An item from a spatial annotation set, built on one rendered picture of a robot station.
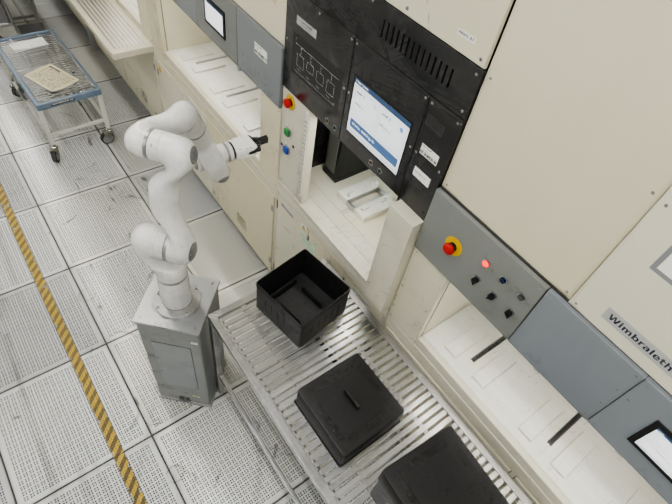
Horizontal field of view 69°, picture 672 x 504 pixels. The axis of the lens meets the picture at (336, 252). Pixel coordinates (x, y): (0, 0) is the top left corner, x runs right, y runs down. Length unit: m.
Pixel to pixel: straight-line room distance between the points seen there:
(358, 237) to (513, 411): 0.97
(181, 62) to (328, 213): 1.49
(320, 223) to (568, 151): 1.32
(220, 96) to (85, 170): 1.33
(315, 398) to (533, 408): 0.82
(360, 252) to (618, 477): 1.28
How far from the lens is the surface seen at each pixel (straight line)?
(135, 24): 3.89
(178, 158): 1.61
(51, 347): 3.11
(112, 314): 3.12
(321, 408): 1.84
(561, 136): 1.27
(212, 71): 3.28
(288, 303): 2.14
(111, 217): 3.60
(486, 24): 1.33
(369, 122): 1.73
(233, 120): 2.88
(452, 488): 1.69
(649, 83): 1.16
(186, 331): 2.09
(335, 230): 2.29
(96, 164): 4.01
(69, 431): 2.86
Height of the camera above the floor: 2.56
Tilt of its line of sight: 50 degrees down
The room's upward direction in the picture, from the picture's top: 12 degrees clockwise
